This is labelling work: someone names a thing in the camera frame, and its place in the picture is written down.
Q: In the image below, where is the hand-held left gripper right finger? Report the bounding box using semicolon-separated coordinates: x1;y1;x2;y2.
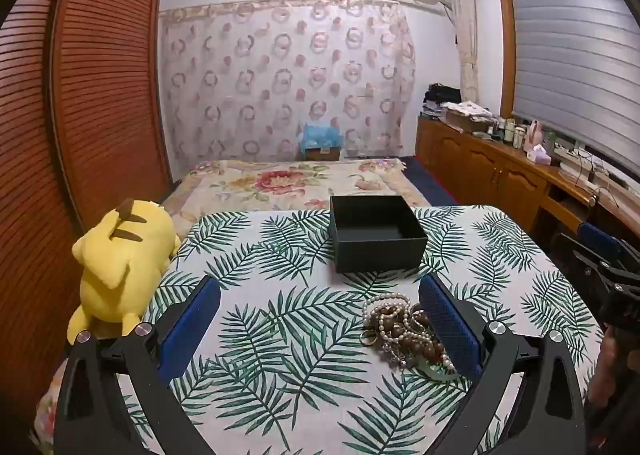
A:
419;275;587;455

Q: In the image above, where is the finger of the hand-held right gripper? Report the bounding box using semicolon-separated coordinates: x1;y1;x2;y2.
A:
579;222;626;262
559;233;610;282

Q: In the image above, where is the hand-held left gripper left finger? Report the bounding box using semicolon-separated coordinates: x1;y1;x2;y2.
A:
52;276;222;455

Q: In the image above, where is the green jade bangle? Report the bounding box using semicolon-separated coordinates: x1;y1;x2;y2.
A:
410;357;463;382

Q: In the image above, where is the brown wooden bead bracelet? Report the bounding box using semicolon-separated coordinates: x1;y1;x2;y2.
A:
372;302;451;367

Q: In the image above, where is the white pearl necklace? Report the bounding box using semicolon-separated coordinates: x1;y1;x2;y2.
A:
362;292;431;352

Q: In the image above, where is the black jewelry box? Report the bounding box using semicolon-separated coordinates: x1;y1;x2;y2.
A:
328;195;429;274

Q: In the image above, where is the white power strip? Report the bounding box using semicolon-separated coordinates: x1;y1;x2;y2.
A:
552;147;601;186

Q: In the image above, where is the yellow plush toy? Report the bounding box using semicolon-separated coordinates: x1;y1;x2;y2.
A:
67;198;182;343

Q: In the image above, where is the pink tissue box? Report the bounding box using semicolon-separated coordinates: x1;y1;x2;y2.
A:
525;144;552;166

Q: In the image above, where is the leaf print tablecloth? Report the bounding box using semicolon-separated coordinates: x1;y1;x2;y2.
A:
115;205;606;455

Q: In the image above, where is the pink figurine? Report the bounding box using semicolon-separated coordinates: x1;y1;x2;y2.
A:
525;120;546;150

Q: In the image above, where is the wooden cabinet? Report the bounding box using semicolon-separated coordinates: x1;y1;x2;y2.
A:
416;115;640;256

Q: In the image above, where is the dark blue sheet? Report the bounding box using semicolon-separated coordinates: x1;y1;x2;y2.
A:
400;155;461;208

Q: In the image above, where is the floral bedspread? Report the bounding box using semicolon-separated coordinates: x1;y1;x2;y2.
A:
162;158;431;241

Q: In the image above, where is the cardboard box with papers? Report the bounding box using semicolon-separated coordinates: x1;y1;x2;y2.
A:
440;101;496;133

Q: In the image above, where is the grey window blind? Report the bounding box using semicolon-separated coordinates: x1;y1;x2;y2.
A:
500;0;640;146

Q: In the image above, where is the pile of dark clothes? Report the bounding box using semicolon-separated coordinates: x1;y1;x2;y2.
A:
422;83;462;110

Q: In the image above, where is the blue plastic bag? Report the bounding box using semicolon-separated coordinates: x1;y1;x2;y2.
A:
301;122;342;150

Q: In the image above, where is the cream tied curtain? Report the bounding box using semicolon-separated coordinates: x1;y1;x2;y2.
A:
445;0;480;103

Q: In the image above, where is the circle patterned curtain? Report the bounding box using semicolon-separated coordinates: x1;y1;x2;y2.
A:
159;0;417;166

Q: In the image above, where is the wooden louvre wardrobe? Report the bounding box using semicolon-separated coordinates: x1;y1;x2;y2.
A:
0;0;176;386

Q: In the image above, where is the wooden window frame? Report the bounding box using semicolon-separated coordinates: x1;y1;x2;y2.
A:
494;0;640;176

